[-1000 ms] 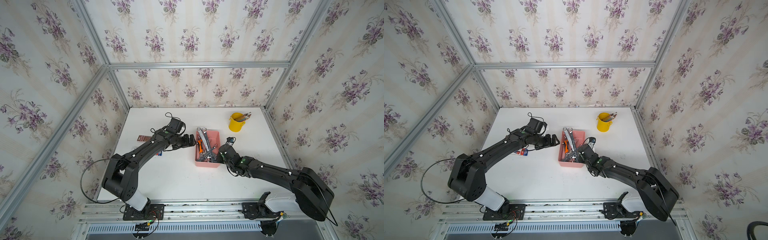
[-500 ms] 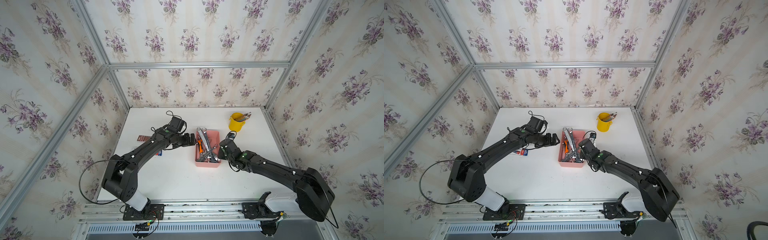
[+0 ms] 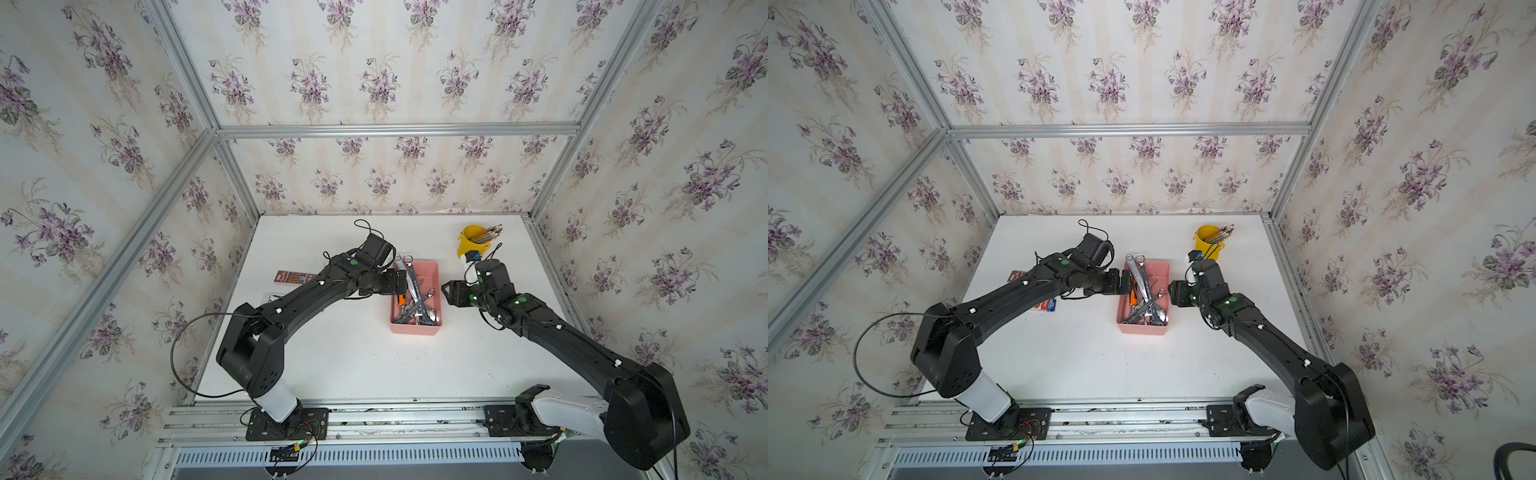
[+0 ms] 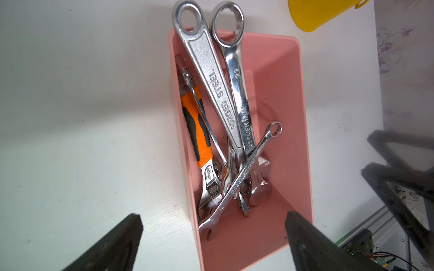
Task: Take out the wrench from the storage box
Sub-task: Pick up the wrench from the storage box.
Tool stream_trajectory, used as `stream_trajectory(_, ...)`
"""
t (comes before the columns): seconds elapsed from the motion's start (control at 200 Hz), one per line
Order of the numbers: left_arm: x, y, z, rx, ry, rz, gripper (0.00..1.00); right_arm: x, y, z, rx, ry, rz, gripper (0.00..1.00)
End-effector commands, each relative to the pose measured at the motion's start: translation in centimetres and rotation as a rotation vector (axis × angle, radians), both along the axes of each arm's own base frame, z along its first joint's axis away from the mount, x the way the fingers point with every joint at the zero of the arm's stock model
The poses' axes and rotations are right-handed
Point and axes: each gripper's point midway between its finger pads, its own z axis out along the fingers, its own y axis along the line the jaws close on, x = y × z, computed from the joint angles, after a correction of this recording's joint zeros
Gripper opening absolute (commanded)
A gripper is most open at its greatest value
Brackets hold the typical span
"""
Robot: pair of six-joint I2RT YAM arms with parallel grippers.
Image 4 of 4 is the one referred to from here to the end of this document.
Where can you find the yellow pencil cup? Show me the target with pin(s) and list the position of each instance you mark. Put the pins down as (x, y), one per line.
(308, 15)

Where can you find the small combination wrench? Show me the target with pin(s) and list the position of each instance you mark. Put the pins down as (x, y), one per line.
(209, 225)

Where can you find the pink plastic storage box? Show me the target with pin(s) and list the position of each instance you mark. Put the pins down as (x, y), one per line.
(273, 75)

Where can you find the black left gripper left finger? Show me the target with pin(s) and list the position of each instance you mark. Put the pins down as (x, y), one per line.
(116, 251)

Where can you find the thin small silver wrench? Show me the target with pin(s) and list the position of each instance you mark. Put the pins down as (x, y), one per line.
(195, 90)

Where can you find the large combination wrench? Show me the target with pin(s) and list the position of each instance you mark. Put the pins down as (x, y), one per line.
(230, 48)

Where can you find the large forged steel wrench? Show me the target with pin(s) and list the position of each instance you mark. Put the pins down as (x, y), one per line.
(195, 35)

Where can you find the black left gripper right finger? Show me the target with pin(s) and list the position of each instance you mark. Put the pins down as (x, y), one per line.
(313, 251)

